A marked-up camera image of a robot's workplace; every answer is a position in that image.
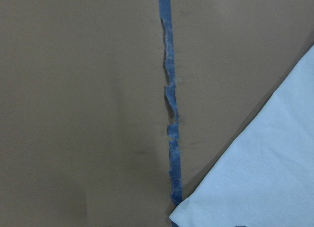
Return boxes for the light blue t-shirt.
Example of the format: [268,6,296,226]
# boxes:
[170,49,314,227]

